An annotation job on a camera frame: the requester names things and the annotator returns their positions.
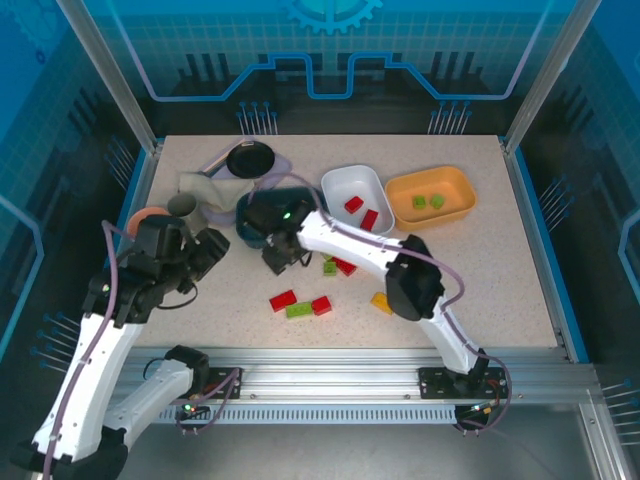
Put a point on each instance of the long red lego brick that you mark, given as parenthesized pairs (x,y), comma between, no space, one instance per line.
(346,266)
(369,219)
(283,300)

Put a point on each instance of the long green lego brick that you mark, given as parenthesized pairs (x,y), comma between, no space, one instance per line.
(299,310)

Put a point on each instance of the long yellow lego brick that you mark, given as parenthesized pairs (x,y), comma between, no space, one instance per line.
(379,301)

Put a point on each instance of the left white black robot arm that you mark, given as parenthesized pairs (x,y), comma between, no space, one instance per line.
(100,360)

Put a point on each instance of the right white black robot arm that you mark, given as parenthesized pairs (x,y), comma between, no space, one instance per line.
(350,240)

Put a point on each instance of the dark blue rectangular container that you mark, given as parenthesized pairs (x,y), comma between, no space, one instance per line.
(245,232)

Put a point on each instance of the beige folded cloth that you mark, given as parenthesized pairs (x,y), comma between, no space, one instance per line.
(220,192)

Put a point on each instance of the gray cup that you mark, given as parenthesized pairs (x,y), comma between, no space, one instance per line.
(182,204)

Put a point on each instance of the lavender plastic tray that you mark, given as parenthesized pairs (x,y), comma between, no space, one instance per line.
(282,162)

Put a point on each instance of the pink ceramic mug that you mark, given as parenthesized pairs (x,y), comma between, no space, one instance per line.
(142,216)

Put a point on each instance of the white rectangular container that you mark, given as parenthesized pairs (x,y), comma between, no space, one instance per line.
(345,182)

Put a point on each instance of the black round pan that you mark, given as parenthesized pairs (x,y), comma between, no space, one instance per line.
(250,160)

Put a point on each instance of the wooden stick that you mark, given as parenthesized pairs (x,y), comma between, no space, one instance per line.
(220,159)

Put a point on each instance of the small controller board with LED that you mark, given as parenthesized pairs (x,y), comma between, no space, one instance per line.
(482,410)
(190,407)

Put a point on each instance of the orange rectangular container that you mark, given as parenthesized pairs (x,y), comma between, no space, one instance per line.
(450,185)

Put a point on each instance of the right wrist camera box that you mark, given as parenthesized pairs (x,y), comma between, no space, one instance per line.
(260,215)

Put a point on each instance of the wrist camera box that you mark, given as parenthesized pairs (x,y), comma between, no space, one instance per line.
(260,215)
(157,235)

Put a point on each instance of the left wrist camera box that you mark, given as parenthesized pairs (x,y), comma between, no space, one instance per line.
(157,235)

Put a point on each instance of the aluminium front rail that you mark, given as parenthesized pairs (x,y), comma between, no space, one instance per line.
(325,375)

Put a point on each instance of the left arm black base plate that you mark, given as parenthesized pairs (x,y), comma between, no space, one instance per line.
(225,382)

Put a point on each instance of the aluminium frame post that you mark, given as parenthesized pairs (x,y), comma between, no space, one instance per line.
(115,85)
(545,85)

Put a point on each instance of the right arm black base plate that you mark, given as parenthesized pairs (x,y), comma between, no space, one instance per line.
(432,382)

